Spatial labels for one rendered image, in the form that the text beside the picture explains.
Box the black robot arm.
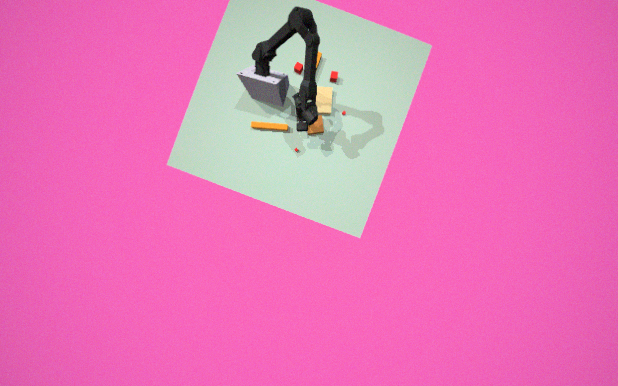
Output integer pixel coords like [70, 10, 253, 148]
[252, 6, 320, 125]

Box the tan flat rectangular block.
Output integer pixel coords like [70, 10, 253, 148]
[316, 87, 333, 114]

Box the brown square block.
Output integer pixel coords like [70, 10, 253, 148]
[307, 115, 324, 135]

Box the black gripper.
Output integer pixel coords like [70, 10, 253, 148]
[296, 110, 308, 131]

